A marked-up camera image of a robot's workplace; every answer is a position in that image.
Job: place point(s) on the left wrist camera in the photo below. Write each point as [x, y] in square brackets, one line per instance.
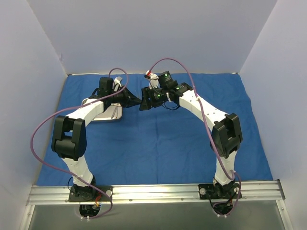
[108, 86]

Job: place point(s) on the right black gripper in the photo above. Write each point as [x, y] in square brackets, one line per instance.
[148, 98]

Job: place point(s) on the blue surgical drape cloth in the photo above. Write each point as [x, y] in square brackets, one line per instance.
[166, 146]

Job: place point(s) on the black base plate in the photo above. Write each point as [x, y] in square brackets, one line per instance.
[217, 191]
[85, 194]

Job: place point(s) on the steel instrument tray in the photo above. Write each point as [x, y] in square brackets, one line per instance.
[108, 116]

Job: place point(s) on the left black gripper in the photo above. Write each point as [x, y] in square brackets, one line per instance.
[127, 97]

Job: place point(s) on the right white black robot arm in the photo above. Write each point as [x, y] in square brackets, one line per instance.
[225, 135]

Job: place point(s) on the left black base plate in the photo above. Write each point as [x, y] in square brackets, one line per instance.
[85, 194]

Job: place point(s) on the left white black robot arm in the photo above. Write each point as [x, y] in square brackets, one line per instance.
[69, 134]

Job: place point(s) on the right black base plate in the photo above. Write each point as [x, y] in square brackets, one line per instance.
[217, 191]

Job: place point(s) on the aluminium front rail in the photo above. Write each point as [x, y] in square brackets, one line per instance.
[167, 193]

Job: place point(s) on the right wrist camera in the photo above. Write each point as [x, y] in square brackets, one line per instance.
[163, 80]

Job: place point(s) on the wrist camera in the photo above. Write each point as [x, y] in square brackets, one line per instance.
[163, 80]
[108, 86]

